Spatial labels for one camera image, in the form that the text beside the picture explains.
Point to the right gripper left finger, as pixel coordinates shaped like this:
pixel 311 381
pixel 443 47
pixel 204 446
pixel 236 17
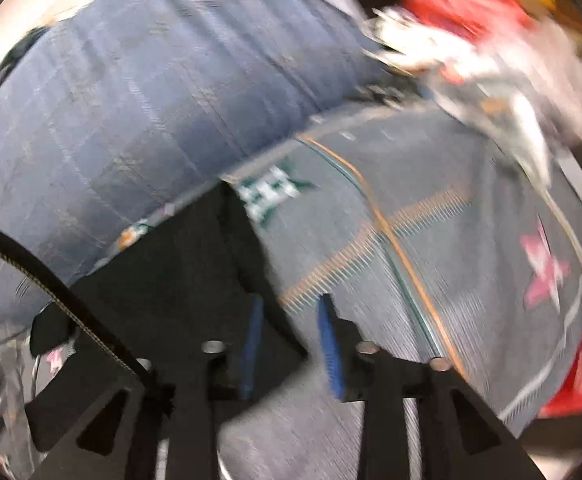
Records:
pixel 99 419

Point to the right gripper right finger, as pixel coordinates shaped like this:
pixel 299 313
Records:
pixel 420 419

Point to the black pants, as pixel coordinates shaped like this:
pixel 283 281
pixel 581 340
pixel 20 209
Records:
pixel 197 276

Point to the grey patterned bed sheet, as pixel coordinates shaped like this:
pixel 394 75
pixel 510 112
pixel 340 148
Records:
pixel 368 188

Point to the blue plaid pillow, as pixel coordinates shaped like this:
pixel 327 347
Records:
pixel 118 111

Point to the red and white clothes pile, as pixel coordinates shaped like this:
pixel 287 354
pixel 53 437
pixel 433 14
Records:
pixel 504 67

